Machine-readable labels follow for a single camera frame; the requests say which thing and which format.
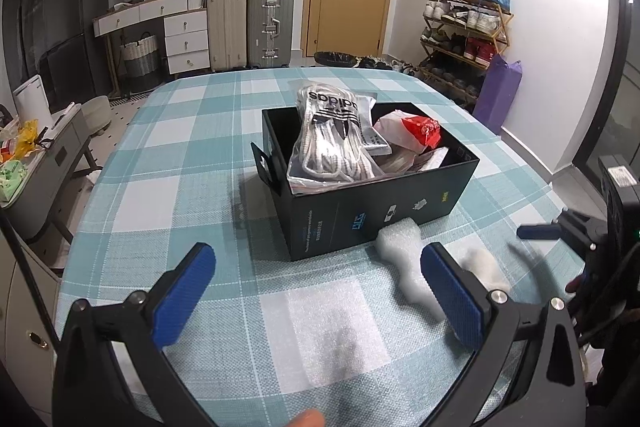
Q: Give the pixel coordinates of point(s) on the white drawer desk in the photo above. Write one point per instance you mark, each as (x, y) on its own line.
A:
(185, 30)

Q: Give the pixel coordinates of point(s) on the round white stool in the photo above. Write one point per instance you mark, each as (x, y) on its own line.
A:
(97, 113)

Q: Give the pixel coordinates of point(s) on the beige hard suitcase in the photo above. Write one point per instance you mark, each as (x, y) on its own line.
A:
(227, 40)

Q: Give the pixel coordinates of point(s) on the silver aluminium suitcase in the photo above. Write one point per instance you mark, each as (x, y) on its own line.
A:
(269, 33)

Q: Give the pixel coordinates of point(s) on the person's thumb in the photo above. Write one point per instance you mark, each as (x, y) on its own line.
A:
(308, 418)

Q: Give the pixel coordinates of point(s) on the wooden shoe rack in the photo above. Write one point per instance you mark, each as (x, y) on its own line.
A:
(460, 39)

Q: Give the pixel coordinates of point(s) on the red and white packet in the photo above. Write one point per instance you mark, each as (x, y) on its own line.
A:
(411, 132)

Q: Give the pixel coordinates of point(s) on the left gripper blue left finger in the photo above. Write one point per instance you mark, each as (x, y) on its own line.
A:
(175, 295)

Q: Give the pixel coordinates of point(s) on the grey side cabinet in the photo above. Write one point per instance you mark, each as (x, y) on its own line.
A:
(66, 156)

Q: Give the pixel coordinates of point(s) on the purple bag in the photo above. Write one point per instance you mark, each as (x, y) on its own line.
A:
(498, 92)

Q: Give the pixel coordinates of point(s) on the dark grey refrigerator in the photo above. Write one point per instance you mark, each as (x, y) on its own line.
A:
(74, 67)

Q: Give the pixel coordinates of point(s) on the adidas bag of shoelaces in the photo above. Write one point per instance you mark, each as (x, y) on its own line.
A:
(328, 152)

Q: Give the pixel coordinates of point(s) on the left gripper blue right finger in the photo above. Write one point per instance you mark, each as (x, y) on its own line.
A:
(458, 292)

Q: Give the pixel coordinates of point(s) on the black cardboard box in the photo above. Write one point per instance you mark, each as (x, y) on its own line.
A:
(317, 224)

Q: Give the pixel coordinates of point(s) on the teal checked tablecloth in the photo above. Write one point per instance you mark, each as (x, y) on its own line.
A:
(272, 337)

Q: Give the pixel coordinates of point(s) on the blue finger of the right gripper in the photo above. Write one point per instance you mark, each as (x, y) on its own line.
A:
(545, 232)

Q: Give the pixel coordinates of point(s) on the white foam piece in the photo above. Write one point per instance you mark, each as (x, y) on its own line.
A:
(400, 245)

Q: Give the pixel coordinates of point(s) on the white air purifier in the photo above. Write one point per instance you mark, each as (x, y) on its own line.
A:
(32, 103)

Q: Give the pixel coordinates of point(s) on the woven laundry basket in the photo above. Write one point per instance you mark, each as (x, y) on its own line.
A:
(142, 63)

